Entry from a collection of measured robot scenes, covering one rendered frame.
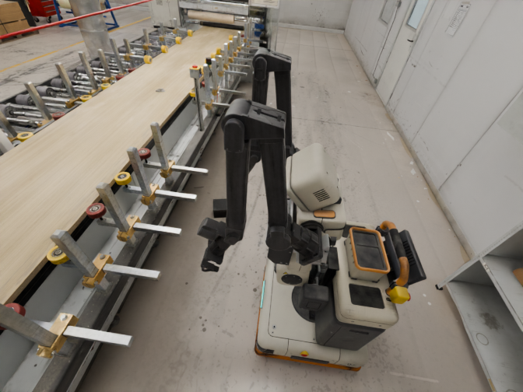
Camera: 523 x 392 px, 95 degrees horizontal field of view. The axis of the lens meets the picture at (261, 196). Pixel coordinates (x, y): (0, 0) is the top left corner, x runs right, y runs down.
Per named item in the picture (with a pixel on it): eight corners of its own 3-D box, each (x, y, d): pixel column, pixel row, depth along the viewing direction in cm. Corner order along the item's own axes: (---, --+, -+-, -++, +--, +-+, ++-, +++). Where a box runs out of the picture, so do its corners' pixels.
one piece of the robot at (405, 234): (370, 243, 137) (405, 222, 122) (386, 306, 112) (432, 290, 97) (356, 236, 134) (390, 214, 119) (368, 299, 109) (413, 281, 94)
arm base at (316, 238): (323, 257, 73) (321, 227, 82) (306, 246, 70) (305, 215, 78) (301, 267, 78) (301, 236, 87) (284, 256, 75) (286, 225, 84)
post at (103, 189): (139, 246, 134) (107, 181, 100) (136, 251, 131) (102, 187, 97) (133, 245, 134) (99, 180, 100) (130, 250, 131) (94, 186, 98)
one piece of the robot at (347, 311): (342, 274, 184) (392, 199, 125) (352, 358, 145) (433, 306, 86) (299, 268, 185) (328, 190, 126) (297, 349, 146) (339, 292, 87)
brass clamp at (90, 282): (115, 260, 111) (110, 255, 107) (97, 289, 101) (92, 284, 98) (102, 259, 111) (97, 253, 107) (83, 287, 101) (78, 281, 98)
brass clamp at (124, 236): (142, 222, 130) (139, 215, 126) (129, 243, 120) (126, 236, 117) (131, 220, 130) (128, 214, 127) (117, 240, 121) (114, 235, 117)
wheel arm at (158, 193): (197, 199, 144) (196, 194, 141) (195, 203, 142) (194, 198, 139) (127, 189, 146) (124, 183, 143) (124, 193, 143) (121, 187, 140)
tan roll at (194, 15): (264, 26, 422) (264, 18, 414) (263, 28, 413) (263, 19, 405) (184, 17, 427) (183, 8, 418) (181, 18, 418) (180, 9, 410)
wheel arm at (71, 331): (135, 338, 91) (131, 334, 88) (130, 348, 88) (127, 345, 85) (25, 320, 92) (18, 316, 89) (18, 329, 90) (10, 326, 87)
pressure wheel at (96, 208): (93, 229, 122) (82, 215, 114) (96, 217, 128) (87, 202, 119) (110, 227, 124) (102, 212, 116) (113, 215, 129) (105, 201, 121)
